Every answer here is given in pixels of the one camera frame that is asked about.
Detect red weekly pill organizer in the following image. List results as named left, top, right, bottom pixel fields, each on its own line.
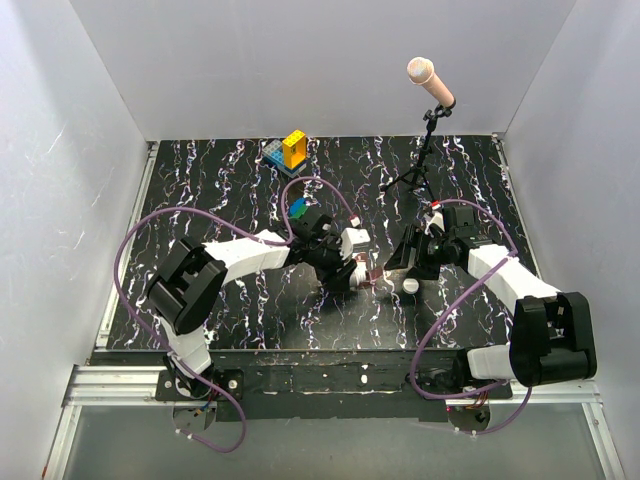
left=352, top=252, right=384, bottom=288

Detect green blue toy brick cluster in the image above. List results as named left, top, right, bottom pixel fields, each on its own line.
left=288, top=198, right=309, bottom=220

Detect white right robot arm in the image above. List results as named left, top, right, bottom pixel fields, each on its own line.
left=384, top=200, right=597, bottom=398

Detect black microphone stand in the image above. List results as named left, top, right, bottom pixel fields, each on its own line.
left=380, top=103, right=456, bottom=201

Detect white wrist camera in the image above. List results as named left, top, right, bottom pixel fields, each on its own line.
left=340, top=227, right=370, bottom=260
left=425, top=202, right=444, bottom=237

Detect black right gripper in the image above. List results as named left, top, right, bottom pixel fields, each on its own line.
left=384, top=223, right=454, bottom=281

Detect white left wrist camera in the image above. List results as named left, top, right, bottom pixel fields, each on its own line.
left=340, top=227, right=370, bottom=260

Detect white bottle cap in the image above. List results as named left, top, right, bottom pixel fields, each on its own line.
left=402, top=278, right=420, bottom=295

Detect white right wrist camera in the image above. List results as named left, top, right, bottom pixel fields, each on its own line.
left=425, top=202, right=444, bottom=237

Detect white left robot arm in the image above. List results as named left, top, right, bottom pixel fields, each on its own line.
left=146, top=211, right=371, bottom=400

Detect yellow blue toy brick stack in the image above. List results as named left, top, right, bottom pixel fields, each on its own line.
left=262, top=130, right=307, bottom=178

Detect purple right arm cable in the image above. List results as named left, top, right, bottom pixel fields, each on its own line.
left=409, top=198, right=534, bottom=435

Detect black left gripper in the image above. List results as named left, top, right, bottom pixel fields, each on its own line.
left=305, top=237, right=357, bottom=294

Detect pink microphone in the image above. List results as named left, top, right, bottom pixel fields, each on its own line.
left=406, top=57, right=456, bottom=109

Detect white vitamin pill bottle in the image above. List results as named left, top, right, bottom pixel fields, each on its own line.
left=349, top=262, right=368, bottom=289

